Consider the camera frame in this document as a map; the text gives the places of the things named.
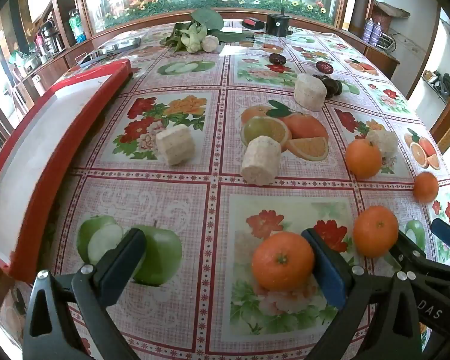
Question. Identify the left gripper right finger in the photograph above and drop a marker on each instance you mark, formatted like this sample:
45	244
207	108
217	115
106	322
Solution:
393	332

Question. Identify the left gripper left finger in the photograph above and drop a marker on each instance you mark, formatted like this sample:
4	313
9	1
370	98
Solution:
50	332

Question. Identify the orange tangerine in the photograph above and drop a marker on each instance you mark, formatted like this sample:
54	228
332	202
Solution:
375	231
363	159
426	187
283	262

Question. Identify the beige banana chunk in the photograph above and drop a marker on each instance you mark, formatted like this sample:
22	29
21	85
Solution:
385	141
176	144
309	92
261	161

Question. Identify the dark red date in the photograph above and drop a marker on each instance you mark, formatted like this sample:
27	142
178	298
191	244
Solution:
324	67
275	58

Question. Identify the red rimmed white tray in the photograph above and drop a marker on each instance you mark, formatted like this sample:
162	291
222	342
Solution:
34	159

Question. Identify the floral plastic tablecloth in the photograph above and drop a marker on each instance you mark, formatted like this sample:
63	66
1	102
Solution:
208	305

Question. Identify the purple spray can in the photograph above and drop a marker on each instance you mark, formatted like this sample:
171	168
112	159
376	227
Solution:
367	30
375	34

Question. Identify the black cylindrical grinder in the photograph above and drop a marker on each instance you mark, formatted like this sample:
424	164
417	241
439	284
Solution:
277	24

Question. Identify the black smartphone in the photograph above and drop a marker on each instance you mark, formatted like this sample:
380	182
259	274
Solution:
109	49

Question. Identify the red black small box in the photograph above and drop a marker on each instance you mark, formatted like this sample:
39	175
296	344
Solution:
253	23

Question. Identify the green plastic bottle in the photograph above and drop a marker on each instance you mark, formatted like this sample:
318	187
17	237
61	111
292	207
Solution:
75	23

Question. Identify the green bok choy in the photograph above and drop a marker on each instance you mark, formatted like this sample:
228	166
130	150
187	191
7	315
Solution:
203	33

